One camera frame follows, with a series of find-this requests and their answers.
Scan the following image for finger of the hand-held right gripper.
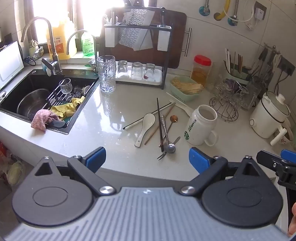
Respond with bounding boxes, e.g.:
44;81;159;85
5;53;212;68
256;151;296;186
281;149;296;162

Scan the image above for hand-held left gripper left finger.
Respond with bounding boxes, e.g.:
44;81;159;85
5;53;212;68
35;146;116;195

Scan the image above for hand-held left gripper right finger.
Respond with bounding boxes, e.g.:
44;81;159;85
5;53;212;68
181;147;263;194

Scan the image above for small steel fork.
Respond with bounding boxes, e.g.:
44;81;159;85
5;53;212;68
157;136;181;160

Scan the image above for white ceramic mug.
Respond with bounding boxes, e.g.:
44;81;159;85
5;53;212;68
184;105;219;146

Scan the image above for black chopstick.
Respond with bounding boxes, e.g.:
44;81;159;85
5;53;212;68
157;98;164;153
159;116;165;147

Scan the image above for copper spoon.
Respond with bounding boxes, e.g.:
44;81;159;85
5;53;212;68
162;115;178;142

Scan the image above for white chopstick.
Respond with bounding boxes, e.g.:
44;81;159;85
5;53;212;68
123;103;176;130

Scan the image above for wooden chopstick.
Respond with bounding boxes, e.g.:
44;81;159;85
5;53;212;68
144;108;176;145

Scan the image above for white ceramic spoon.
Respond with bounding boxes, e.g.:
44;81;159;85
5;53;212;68
135;113;156;148

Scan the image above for hanging kitchen utensils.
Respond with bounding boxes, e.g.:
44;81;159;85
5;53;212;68
248;43;283;90

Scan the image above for person's right hand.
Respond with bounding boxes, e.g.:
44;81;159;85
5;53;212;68
291;202;296;235

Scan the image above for white electric cooker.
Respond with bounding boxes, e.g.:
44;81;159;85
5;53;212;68
249;91;293;146

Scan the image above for white plastic utensil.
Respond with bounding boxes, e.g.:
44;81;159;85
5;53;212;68
166;92;194;115

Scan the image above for yellow cloth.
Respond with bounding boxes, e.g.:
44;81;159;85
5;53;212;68
50;96;85;120

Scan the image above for large clear glass mug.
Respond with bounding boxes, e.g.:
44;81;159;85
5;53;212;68
245;82;262;110

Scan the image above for green plastic basket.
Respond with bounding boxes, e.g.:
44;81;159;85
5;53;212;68
170;76;204;102

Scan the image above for pink cloth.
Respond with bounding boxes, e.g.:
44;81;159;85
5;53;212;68
31;109;60;133

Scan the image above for crystal stem glass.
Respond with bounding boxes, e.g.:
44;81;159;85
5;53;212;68
233;86;249;107
216;79;234;102

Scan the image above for dried noodles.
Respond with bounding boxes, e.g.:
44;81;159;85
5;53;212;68
172;77;204;94

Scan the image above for sink drain rack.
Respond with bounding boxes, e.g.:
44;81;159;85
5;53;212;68
45;80;93;109

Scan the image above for crystal wine glass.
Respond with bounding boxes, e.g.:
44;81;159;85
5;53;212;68
59;78;73;94

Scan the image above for purple bowl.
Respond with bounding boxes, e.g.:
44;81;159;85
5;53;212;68
227;79;241;93

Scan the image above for plastic bags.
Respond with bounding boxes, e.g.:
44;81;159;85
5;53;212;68
0;141;26;186

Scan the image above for tall textured glass mug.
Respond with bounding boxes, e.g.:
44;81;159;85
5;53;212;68
97;55;116;93

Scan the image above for green utensil holder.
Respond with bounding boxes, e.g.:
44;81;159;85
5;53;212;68
223;59;255;86

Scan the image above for steel pot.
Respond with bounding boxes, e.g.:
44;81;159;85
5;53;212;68
17;89;50;119

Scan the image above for red lid plastic jar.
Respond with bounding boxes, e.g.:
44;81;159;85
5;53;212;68
191;55;212;88

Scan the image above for white drip tray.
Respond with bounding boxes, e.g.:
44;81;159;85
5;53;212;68
115;67;163;84

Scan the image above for upturned drinking glass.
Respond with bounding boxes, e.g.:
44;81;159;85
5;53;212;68
131;62;143;80
144;63;155;80
117;60;128;79

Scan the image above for black metal rack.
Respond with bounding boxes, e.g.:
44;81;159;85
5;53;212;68
102;6;173;90

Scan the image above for bundle of chopsticks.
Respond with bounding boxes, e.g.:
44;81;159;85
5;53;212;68
225;48;244;75

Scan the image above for black sink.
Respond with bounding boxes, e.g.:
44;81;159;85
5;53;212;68
0;68;100;135

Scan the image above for slim steel faucet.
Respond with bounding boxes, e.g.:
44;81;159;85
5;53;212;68
67;30;99;75

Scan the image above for green detergent bottle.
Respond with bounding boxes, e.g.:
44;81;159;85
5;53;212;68
81;31;97;58

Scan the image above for brown wooden cutting board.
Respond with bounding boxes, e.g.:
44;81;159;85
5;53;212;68
99;7;187;69

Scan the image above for tall steel faucet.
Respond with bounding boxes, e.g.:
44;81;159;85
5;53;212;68
21;17;63;75

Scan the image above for yellow detergent jug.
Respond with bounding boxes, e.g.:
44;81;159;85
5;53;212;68
46;21;78;61

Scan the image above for white rack holder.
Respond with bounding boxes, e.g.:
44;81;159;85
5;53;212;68
157;25;172;51
104;23;121;48

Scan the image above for white board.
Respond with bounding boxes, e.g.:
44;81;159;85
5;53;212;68
0;41;25;90

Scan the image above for silver textured mat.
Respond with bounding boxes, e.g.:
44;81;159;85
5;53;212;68
118;8;156;51

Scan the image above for wire glass rack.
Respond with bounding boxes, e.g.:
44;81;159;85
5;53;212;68
209;79;257;122

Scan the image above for black wall socket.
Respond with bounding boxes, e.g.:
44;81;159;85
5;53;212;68
277;56;296;77

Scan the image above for white cable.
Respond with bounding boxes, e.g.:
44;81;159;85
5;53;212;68
242;7;260;30

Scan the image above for yellow hose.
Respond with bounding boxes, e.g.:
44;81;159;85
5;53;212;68
214;0;231;20

